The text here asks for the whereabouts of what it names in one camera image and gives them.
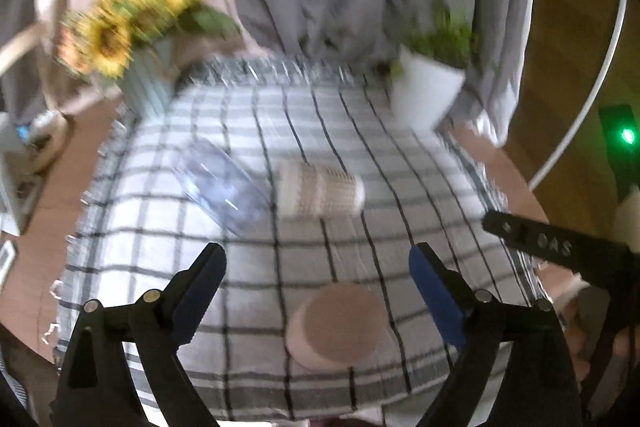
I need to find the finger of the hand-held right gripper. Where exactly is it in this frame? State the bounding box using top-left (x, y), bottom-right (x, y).
top-left (482, 209), bottom-right (635, 282)

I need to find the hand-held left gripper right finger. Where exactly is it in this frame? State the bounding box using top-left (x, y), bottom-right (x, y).
top-left (407, 242), bottom-right (587, 427)

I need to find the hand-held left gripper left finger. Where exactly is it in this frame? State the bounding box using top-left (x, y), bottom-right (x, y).
top-left (50, 242), bottom-right (228, 427)

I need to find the beige patterned cup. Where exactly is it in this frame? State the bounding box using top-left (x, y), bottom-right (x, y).
top-left (276, 158), bottom-right (366, 220)

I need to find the clear plastic cup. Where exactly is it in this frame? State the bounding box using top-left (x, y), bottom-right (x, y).
top-left (172, 141), bottom-right (273, 238)

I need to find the person's right hand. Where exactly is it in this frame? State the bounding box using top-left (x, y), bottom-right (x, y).
top-left (554, 274), bottom-right (640, 400)

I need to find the white hoop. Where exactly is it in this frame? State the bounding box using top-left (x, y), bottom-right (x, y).
top-left (526, 0), bottom-right (629, 192)

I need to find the white plant pot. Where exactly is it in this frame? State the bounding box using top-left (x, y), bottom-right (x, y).
top-left (389, 46), bottom-right (467, 130)

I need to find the green plant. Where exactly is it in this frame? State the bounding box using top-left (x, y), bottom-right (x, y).
top-left (387, 2), bottom-right (498, 80)

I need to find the grey checked tablecloth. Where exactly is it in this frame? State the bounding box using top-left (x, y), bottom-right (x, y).
top-left (49, 56), bottom-right (551, 423)

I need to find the pale blue flower pot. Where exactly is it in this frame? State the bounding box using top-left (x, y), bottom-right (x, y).
top-left (120, 38), bottom-right (176, 116)

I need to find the sunflower bouquet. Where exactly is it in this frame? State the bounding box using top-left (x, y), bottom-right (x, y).
top-left (57, 0), bottom-right (243, 80)

